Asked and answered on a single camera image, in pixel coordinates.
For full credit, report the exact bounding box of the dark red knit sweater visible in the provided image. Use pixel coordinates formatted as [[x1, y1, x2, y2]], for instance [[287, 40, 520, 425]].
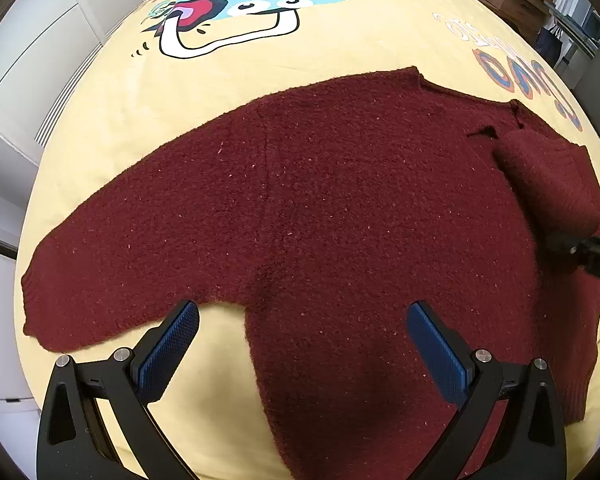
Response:
[[22, 68, 600, 479]]

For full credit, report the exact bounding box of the yellow dinosaur bedspread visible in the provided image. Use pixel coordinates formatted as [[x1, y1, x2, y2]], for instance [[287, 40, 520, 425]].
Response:
[[15, 0, 600, 479]]

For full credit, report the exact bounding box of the white wardrobe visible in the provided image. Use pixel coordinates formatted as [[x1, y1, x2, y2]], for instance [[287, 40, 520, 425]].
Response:
[[0, 0, 144, 479]]

